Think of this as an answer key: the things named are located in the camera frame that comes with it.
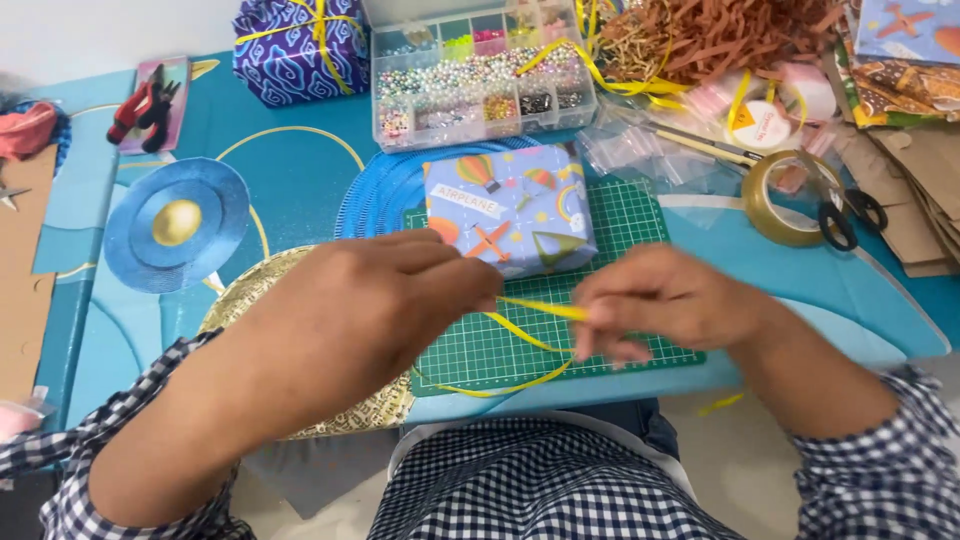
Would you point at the person's left hand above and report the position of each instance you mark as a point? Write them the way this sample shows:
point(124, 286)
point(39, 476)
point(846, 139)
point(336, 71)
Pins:
point(367, 300)

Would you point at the person's right hand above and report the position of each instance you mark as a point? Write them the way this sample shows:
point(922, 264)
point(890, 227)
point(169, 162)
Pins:
point(667, 300)

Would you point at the person's left fingers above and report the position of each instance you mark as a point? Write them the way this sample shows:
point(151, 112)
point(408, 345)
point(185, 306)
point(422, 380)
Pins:
point(450, 277)

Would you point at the person's right fingers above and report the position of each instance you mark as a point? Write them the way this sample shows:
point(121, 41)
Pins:
point(611, 322)

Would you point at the yellow ribbon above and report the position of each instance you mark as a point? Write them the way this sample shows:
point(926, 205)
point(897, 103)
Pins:
point(525, 337)

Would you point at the balloon print wrapped gift box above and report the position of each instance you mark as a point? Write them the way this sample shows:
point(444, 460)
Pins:
point(510, 206)

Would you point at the green cutting mat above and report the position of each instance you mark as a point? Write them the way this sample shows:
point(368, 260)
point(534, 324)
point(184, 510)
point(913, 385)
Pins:
point(637, 232)

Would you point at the blue corrugated paper roll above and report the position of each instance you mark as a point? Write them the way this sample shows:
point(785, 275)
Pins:
point(382, 187)

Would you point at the yellow ribbon scrap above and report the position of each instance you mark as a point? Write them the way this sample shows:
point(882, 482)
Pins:
point(720, 403)

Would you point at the gold patterned paper sheet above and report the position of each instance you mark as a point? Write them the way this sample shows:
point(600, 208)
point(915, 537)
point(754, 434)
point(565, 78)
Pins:
point(360, 412)

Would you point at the pile of clear plastic bags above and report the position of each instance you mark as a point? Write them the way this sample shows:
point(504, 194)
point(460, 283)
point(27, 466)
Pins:
point(637, 154)

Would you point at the blue planet print table cover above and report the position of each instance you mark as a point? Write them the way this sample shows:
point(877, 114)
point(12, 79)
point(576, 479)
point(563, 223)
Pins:
point(300, 180)

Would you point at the checkered shirt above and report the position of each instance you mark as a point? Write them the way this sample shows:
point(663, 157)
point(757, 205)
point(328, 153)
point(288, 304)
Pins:
point(525, 487)

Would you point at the gold tape roll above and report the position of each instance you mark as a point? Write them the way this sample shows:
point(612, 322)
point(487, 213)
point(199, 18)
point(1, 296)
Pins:
point(772, 210)

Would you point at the clear bead organizer box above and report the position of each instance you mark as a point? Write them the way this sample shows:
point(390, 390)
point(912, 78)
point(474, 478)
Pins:
point(480, 75)

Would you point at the purple cloud print gift box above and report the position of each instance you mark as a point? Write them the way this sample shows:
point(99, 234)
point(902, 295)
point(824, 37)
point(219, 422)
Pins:
point(300, 49)

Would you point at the heap of brown shredded paper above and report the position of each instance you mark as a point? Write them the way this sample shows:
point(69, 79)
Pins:
point(712, 34)

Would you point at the stack of brown cardboard pieces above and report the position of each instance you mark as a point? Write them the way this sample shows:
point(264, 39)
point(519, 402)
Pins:
point(911, 195)

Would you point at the pink pliers card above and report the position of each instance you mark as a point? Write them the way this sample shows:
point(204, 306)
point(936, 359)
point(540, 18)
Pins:
point(176, 97)

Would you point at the red and black pliers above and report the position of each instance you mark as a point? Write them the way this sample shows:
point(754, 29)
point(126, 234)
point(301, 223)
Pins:
point(142, 109)

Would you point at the pile of printed wrapping paper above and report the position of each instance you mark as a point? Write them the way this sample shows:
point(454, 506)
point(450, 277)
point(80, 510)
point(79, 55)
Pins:
point(900, 60)

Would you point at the brown cardboard sheet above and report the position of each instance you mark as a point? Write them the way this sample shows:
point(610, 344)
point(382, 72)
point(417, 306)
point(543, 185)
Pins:
point(22, 285)

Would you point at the silver tool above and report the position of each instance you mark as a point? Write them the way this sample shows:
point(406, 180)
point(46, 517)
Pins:
point(11, 196)

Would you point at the pink cloth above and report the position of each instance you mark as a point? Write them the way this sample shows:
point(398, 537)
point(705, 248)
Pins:
point(26, 127)

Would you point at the pink pouch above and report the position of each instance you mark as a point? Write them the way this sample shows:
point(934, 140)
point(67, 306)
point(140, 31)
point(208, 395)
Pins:
point(19, 416)

